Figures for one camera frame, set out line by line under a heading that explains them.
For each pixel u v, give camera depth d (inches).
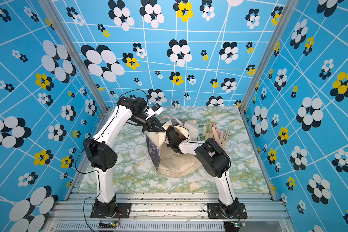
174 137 30.8
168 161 34.8
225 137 40.0
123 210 29.0
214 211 28.5
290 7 26.8
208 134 40.3
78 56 34.4
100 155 20.1
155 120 26.9
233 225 27.5
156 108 25.2
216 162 20.9
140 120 26.3
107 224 28.2
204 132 41.2
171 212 29.6
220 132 40.4
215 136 39.1
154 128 27.8
